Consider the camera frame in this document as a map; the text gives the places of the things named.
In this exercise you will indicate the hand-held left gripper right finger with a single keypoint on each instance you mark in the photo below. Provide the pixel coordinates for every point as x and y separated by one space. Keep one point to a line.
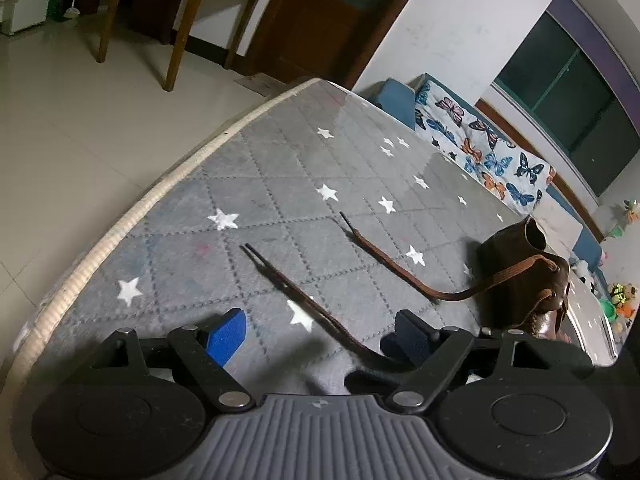
412 342

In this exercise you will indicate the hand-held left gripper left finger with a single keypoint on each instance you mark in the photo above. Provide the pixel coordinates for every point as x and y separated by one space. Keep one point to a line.
227 332

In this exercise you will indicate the brown shoelace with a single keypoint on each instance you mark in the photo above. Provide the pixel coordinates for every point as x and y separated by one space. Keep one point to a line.
400 269

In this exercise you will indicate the brown leather shoe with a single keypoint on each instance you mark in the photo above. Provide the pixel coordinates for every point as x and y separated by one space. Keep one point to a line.
520 290

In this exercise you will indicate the grey star quilted table cover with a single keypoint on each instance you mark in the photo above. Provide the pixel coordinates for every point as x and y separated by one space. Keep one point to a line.
280 185

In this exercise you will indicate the black and white cow plush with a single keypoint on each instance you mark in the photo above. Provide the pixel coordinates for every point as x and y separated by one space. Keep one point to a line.
582 270

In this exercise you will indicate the white pillow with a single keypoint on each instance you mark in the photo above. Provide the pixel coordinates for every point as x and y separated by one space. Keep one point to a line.
557 217

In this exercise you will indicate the green plastic bowl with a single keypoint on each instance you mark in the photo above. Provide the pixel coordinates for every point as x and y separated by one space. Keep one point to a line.
612 310

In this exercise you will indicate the teddy bear with green vest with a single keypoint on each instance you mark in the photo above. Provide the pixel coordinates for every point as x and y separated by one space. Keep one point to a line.
622 296

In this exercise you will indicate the butterfly pattern pillow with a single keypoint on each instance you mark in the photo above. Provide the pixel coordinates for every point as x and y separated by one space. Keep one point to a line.
475 135

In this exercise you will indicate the blue sofa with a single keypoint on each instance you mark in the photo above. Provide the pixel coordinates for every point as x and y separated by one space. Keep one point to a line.
395 102

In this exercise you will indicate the grey doormat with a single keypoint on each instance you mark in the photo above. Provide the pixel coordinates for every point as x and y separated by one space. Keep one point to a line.
260 83

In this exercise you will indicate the dark glass window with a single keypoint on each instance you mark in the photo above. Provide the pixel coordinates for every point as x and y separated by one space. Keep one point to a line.
565 90

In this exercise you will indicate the wooden door with glass pane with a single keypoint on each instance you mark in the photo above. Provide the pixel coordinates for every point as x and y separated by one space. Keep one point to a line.
320 25

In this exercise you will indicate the white fridge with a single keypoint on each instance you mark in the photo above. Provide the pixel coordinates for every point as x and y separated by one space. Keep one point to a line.
25 15

